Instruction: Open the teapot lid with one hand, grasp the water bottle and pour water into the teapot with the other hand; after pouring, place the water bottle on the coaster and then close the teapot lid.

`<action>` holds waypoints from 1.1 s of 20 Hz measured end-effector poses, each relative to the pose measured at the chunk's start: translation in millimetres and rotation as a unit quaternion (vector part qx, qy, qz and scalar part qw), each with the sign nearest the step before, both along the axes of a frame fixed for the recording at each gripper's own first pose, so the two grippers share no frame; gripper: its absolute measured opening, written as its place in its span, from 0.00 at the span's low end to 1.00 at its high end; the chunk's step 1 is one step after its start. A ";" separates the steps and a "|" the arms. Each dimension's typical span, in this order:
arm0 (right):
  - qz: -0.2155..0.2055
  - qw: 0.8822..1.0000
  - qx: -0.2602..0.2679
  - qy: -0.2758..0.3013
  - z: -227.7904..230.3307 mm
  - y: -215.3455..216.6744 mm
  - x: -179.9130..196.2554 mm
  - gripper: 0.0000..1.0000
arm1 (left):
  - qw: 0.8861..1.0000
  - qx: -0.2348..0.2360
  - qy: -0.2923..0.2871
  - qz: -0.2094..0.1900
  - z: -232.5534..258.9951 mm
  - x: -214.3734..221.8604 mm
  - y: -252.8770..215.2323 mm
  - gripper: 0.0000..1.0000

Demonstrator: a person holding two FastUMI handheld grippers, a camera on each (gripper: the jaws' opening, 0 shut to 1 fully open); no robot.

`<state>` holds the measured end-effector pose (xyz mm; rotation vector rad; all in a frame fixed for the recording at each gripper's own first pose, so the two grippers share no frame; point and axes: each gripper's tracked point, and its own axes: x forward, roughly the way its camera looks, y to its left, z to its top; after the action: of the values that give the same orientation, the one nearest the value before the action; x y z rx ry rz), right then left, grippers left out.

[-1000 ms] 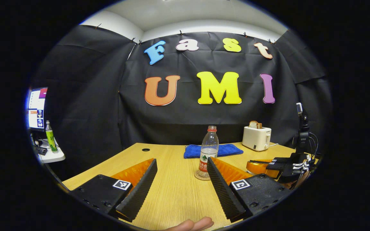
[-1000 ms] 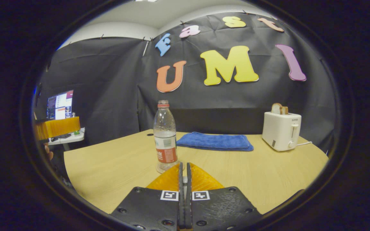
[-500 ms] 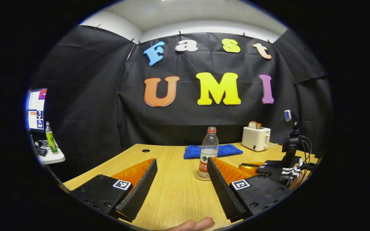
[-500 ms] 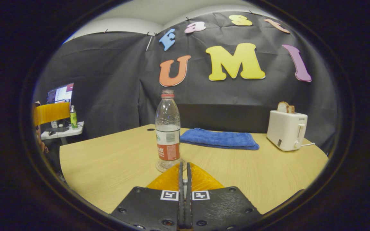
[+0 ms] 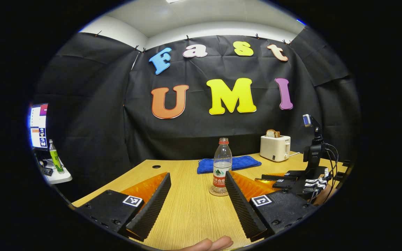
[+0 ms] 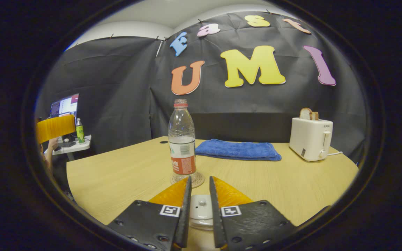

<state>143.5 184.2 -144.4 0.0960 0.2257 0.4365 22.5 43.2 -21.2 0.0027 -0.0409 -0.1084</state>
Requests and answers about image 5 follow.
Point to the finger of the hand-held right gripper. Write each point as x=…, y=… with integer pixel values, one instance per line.
x=288, y=184
x=279, y=177

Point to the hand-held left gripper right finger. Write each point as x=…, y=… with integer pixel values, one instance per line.
x=243, y=207

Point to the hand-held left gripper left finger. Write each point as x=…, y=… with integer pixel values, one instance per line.
x=150, y=209

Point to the green drink bottle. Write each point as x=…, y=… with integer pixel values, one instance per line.
x=56, y=158

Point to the round cork coaster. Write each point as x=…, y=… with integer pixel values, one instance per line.
x=215, y=192

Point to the bread slice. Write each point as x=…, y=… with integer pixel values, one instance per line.
x=272, y=133

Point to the white side table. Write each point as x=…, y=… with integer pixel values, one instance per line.
x=59, y=177

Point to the computer monitor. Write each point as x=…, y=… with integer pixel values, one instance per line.
x=39, y=127

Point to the black keyboard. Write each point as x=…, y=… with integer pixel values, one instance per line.
x=48, y=171

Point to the clear plastic water bottle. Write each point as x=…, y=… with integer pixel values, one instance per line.
x=222, y=167

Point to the blue folded towel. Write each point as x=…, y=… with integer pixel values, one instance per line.
x=246, y=162

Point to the ceiling light panel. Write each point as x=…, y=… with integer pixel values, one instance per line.
x=175, y=1

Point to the white toaster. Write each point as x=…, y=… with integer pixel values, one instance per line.
x=274, y=149

